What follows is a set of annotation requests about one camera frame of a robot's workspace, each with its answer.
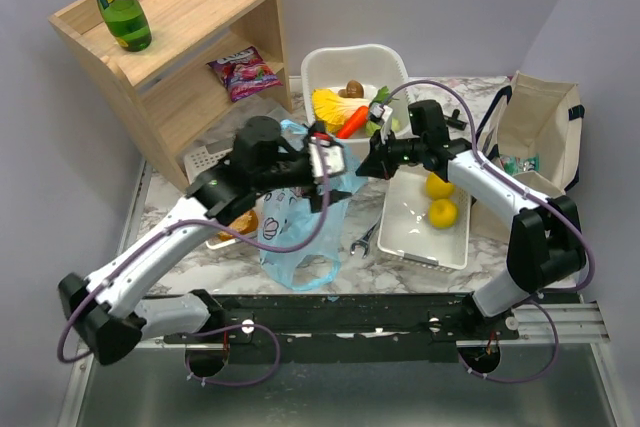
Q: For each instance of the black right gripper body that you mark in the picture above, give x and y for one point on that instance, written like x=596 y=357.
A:
x=382 y=152

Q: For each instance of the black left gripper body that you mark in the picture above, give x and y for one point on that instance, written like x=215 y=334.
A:
x=310 y=165

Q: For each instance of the green lettuce toy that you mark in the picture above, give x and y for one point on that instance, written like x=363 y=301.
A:
x=395 y=125

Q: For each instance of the light blue plastic grocery bag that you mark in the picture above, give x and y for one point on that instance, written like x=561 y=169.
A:
x=287 y=220

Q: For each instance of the red chili pepper toy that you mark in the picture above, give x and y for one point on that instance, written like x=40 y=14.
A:
x=361 y=118

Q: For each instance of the yellow lemon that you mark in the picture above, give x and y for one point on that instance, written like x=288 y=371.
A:
x=437 y=189

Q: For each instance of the orange bread slice toy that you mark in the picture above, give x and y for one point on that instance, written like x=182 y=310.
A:
x=245 y=224

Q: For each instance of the yellow cabbage toy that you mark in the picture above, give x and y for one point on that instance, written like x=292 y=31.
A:
x=333 y=109

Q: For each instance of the green lime toy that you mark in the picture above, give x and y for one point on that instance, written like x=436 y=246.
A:
x=442 y=213

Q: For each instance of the green snack packet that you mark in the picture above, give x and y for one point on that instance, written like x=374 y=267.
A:
x=514 y=165

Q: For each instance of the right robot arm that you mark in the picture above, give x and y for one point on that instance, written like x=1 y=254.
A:
x=543 y=242

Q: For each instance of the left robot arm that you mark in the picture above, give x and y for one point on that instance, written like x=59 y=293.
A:
x=101 y=306

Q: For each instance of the silver combination wrench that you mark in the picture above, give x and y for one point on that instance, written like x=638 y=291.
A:
x=363 y=242

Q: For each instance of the brown mushroom toy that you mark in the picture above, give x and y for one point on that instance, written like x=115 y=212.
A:
x=353 y=89

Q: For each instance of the white perforated plastic basket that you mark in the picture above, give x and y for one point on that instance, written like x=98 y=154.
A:
x=406 y=233

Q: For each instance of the small black tool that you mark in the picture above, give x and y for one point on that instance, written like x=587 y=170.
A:
x=453 y=120

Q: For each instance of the large white plastic tub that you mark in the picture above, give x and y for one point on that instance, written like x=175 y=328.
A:
x=374 y=66

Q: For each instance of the pink candy bag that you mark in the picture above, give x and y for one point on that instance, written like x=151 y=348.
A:
x=244 y=74

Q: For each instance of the floral canvas tote bag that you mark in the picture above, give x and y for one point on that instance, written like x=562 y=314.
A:
x=532 y=117

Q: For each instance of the wooden shelf unit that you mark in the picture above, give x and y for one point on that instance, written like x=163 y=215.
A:
x=166 y=96

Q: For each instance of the green glass bottle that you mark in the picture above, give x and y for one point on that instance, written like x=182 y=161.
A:
x=127 y=23

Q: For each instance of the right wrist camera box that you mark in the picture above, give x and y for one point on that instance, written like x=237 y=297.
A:
x=381 y=115

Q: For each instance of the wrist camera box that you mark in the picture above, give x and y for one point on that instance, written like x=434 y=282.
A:
x=381 y=115
x=327 y=157

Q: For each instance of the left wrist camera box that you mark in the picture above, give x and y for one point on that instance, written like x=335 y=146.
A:
x=327 y=157

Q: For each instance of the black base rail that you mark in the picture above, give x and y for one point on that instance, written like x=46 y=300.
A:
x=351 y=328

